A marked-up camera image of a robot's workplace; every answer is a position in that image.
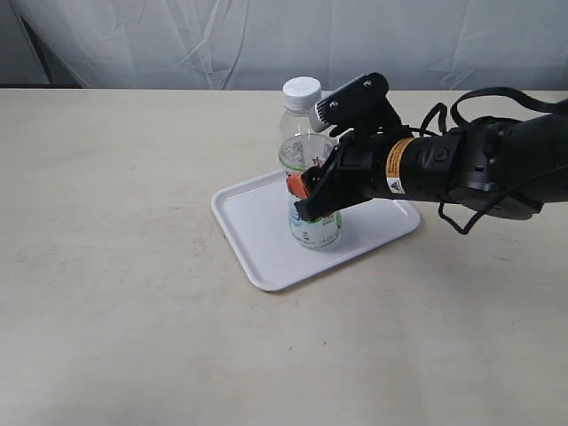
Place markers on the white wrinkled backdrop curtain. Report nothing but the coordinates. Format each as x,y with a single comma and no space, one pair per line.
246,45

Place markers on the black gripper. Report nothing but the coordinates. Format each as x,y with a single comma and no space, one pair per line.
354,173

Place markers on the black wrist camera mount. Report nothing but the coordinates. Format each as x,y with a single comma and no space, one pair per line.
361,105

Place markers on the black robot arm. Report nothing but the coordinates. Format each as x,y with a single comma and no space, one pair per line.
495,166

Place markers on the white rectangular plastic tray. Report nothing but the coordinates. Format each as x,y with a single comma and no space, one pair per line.
253,217

